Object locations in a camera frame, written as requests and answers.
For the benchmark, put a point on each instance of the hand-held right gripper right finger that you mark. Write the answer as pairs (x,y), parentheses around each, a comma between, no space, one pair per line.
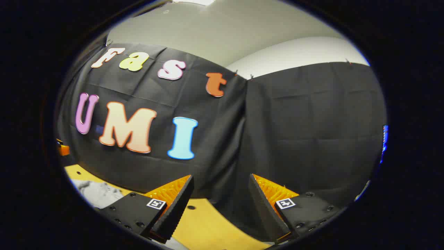
(267,208)

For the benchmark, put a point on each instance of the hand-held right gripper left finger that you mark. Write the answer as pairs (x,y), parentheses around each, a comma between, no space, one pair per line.
(175,208)

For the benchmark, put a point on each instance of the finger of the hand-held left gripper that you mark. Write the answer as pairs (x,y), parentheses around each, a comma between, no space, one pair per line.
(63,150)

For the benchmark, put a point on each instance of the grey zip-neck sweatshirt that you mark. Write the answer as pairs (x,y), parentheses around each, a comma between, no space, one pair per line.
(99,194)

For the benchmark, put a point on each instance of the black backdrop cloth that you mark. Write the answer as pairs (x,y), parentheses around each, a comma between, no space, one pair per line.
(295,121)

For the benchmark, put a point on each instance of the blue object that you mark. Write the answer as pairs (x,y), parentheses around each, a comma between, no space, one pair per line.
(384,142)

